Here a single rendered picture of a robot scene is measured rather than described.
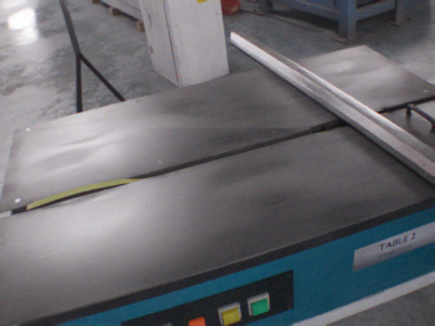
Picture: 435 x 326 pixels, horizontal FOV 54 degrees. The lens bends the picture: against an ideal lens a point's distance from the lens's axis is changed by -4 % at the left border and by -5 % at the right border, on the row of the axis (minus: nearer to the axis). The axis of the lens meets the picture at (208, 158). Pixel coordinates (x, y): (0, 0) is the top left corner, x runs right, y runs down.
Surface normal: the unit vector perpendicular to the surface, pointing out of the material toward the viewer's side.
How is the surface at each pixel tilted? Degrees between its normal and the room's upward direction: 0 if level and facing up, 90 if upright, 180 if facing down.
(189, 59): 90
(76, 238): 0
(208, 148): 0
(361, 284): 90
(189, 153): 0
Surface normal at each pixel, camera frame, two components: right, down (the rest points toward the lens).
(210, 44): 0.49, 0.43
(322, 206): -0.14, -0.82
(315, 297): 0.27, 0.51
